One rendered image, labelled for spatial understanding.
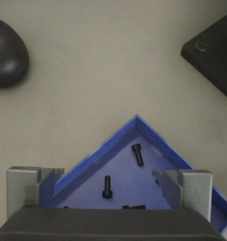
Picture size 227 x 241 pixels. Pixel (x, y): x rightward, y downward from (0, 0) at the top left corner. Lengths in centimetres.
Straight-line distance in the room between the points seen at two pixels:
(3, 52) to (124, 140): 12
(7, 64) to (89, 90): 7
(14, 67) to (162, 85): 12
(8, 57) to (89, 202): 13
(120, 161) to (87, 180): 3
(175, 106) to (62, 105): 9
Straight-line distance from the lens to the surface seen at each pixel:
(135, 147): 23
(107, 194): 22
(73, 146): 24
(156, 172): 17
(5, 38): 27
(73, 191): 23
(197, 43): 29
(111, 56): 29
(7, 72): 26
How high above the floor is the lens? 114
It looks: 63 degrees down
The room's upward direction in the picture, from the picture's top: 4 degrees clockwise
